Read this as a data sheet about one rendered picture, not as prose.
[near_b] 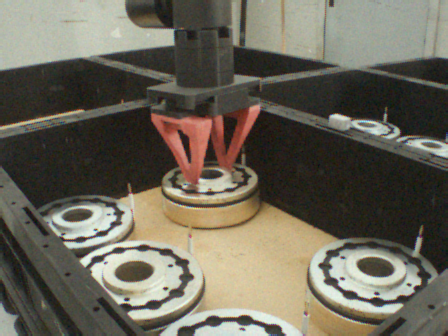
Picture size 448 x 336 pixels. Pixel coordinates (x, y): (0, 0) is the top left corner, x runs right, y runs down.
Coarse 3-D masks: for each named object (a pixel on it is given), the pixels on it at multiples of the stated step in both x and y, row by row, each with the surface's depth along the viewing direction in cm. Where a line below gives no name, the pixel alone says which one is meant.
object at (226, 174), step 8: (208, 168) 51; (216, 168) 51; (224, 168) 51; (224, 176) 49; (232, 176) 50; (192, 184) 48; (200, 184) 48; (208, 184) 47; (216, 184) 48; (224, 184) 48
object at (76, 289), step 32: (32, 128) 45; (64, 128) 46; (320, 128) 44; (416, 160) 37; (0, 192) 31; (32, 224) 27; (32, 256) 27; (64, 256) 24; (64, 288) 22; (96, 288) 21; (96, 320) 19; (128, 320) 19; (416, 320) 19
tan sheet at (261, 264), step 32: (160, 192) 54; (160, 224) 47; (256, 224) 47; (288, 224) 47; (224, 256) 42; (256, 256) 42; (288, 256) 42; (224, 288) 38; (256, 288) 38; (288, 288) 37; (288, 320) 34
